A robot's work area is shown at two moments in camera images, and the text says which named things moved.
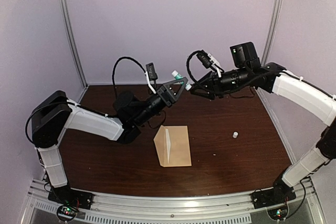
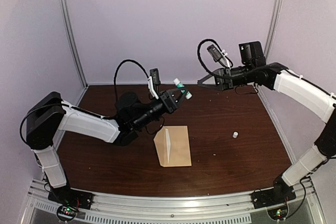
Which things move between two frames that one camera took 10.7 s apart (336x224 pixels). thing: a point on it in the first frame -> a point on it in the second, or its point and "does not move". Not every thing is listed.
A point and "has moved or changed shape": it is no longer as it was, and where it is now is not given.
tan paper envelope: x=179 y=153 does not move
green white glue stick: x=178 y=76 has moved or changed shape
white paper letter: x=168 y=143 does not move
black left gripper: x=165 y=96 -> x=167 y=98
